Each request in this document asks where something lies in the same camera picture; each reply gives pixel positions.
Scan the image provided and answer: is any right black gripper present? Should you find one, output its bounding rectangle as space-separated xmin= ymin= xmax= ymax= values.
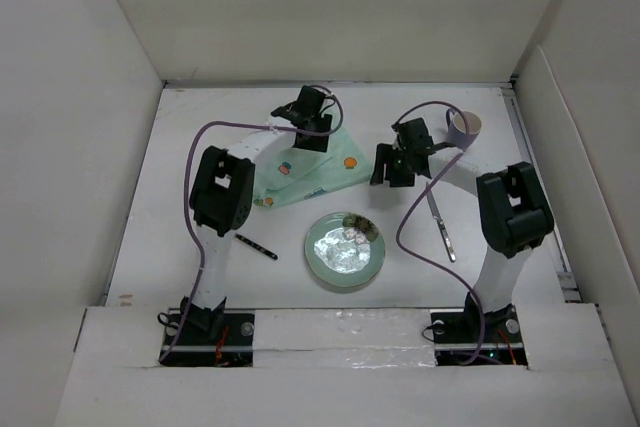
xmin=369 ymin=143 xmax=415 ymax=187

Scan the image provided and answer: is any green cartoon print cloth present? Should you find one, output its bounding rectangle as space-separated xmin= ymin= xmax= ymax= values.
xmin=253 ymin=127 xmax=373 ymax=208

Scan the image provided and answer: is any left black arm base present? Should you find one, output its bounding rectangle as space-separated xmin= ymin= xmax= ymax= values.
xmin=157 ymin=297 xmax=256 ymax=368

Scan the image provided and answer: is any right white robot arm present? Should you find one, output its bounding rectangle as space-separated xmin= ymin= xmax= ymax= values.
xmin=370 ymin=119 xmax=554 ymax=341

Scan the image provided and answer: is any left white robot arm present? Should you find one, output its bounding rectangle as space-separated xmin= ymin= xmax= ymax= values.
xmin=183 ymin=85 xmax=344 ymax=344

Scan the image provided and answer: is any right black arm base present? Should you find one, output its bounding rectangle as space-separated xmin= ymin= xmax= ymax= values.
xmin=421 ymin=294 xmax=528 ymax=366

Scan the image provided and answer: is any lavender mug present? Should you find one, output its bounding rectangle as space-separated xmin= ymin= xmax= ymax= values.
xmin=445 ymin=108 xmax=483 ymax=150

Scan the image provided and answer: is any silver table knife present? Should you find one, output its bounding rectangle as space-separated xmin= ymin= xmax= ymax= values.
xmin=426 ymin=192 xmax=457 ymax=263

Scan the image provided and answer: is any green floral plate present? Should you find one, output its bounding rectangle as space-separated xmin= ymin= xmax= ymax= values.
xmin=304 ymin=212 xmax=386 ymax=290

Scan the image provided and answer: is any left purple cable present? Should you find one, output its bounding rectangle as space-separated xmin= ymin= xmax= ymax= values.
xmin=158 ymin=86 xmax=345 ymax=363

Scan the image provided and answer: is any purple cable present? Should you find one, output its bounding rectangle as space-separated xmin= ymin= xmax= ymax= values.
xmin=158 ymin=86 xmax=345 ymax=363
xmin=395 ymin=100 xmax=489 ymax=366

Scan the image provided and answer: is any fork with black handle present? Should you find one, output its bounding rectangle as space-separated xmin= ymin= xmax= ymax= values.
xmin=235 ymin=234 xmax=278 ymax=261

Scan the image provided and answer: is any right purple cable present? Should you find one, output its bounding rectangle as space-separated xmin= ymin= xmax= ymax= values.
xmin=395 ymin=100 xmax=489 ymax=366

